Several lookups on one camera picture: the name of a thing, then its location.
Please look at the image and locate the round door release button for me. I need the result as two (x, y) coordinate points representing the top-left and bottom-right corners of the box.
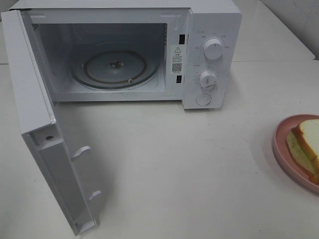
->
(196, 94), (211, 106)

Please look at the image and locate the white microwave knob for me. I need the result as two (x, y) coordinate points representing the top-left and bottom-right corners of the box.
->
(202, 37), (224, 60)
(199, 71), (218, 88)

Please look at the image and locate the white microwave door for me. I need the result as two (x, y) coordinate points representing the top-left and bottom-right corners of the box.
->
(1, 10), (97, 235)

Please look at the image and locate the pink round plate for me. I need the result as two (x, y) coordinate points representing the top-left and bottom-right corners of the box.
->
(272, 114), (319, 194)

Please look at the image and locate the white bread sandwich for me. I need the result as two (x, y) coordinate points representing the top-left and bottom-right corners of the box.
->
(286, 119), (319, 185)

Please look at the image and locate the white warning label sticker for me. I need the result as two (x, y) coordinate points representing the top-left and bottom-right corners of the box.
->
(169, 44), (186, 74)

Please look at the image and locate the glass microwave turntable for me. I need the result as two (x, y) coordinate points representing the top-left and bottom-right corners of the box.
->
(70, 41), (164, 90)

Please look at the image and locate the white microwave oven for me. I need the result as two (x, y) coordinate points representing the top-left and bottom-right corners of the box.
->
(8, 0), (242, 109)

